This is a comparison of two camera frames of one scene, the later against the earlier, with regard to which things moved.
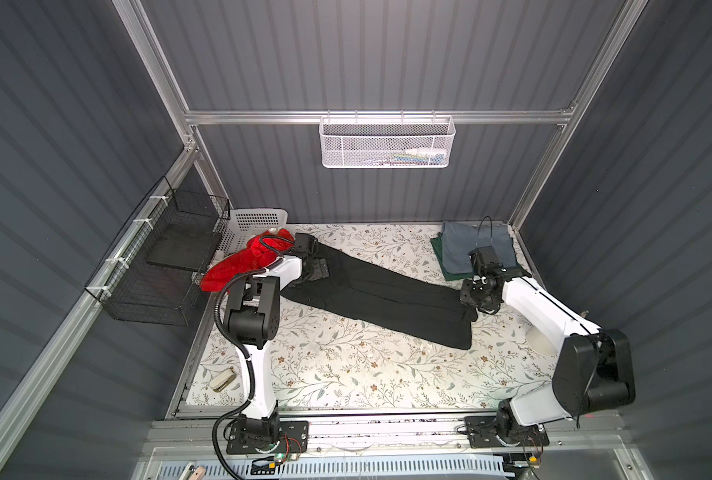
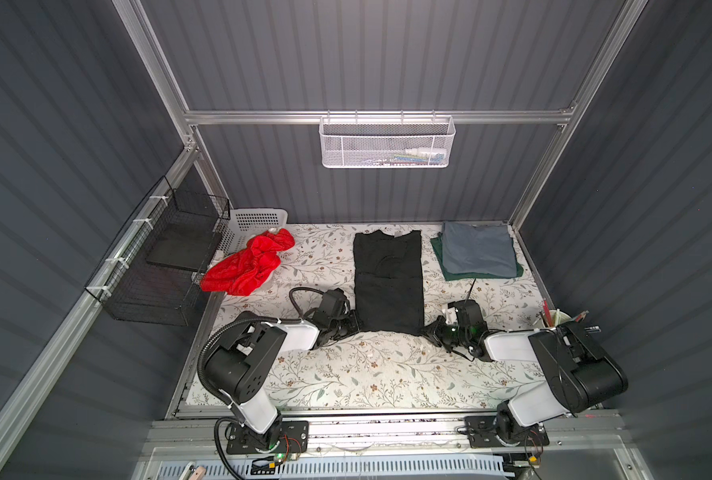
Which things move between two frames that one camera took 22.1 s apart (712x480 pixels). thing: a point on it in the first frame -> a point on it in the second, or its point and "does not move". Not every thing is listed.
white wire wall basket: (382, 142) does not move
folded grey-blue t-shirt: (459, 238) does not move
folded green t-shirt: (437, 244) does not move
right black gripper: (465, 298) -> (434, 334)
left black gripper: (319, 268) -> (355, 326)
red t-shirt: (260, 251) does not move
